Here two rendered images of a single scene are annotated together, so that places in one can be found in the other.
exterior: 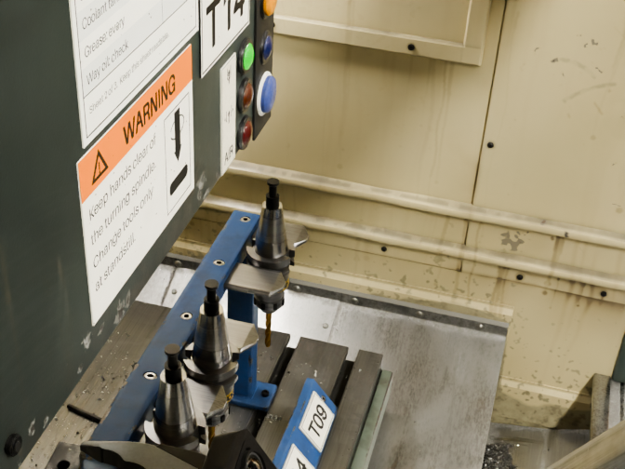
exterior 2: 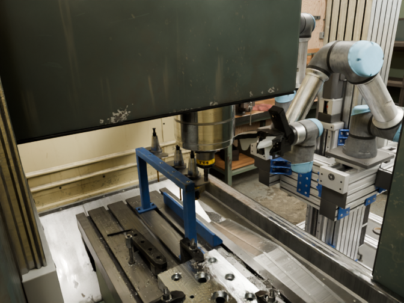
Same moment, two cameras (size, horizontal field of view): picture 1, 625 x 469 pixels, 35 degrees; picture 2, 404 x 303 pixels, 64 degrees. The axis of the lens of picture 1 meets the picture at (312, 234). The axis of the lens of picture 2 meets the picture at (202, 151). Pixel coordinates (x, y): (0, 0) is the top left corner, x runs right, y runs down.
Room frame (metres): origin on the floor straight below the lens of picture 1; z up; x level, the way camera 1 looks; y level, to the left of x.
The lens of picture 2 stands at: (-0.08, 0.90, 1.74)
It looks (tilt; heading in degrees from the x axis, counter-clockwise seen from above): 21 degrees down; 314
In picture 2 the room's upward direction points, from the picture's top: 2 degrees counter-clockwise
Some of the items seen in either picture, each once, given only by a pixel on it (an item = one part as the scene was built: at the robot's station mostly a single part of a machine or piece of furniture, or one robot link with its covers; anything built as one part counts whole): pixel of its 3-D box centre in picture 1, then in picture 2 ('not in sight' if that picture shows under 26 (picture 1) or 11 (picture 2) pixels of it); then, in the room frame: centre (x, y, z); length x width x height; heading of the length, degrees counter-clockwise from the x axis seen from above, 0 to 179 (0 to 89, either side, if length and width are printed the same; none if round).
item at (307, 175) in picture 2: not in sight; (303, 180); (0.63, -0.63, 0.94); 0.09 x 0.01 x 0.18; 166
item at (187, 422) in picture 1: (174, 400); (192, 165); (0.73, 0.13, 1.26); 0.04 x 0.04 x 0.07
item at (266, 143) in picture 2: not in sight; (266, 149); (0.41, 0.13, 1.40); 0.09 x 0.03 x 0.06; 105
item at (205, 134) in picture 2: not in sight; (204, 119); (0.48, 0.32, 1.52); 0.16 x 0.16 x 0.12
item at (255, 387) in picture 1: (242, 319); (143, 182); (1.11, 0.09, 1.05); 0.10 x 0.05 x 0.30; 77
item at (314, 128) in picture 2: not in sight; (306, 131); (0.41, -0.13, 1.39); 0.11 x 0.08 x 0.09; 81
